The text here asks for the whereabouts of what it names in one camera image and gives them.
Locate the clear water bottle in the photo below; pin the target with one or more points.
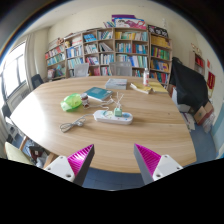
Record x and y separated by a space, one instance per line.
146 77

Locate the black office chair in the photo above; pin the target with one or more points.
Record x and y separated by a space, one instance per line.
36 81

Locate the green plastic container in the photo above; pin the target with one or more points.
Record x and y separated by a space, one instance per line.
70 102

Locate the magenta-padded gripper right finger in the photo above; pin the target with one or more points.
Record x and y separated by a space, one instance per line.
163 165

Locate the white pastel power strip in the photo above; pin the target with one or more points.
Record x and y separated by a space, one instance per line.
106 117

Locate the thin yellow book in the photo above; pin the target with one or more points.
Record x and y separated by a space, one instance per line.
158 87

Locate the wooden bookshelf unit with books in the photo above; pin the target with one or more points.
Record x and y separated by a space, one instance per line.
126 46

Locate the red wall poster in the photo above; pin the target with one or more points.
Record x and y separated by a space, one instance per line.
211 80

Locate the cardboard box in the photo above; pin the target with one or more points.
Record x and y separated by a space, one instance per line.
202 114

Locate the grey book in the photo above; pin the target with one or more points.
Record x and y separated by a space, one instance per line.
116 83

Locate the pale yellow-green chair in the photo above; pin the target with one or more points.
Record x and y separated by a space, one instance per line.
15 154

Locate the teal book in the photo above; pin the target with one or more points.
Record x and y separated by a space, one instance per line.
97 93

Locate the thick yellow book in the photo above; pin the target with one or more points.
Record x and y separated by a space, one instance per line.
140 88

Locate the grey mesh chair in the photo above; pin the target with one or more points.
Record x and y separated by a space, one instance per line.
81 70
120 68

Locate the small white-capped red jar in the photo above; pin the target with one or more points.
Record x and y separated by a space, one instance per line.
85 100

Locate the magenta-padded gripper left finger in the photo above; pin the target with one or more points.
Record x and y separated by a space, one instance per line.
60 166

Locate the black cloth cover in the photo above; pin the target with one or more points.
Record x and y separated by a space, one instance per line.
188 85

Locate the window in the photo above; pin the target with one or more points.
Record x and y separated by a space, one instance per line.
13 68

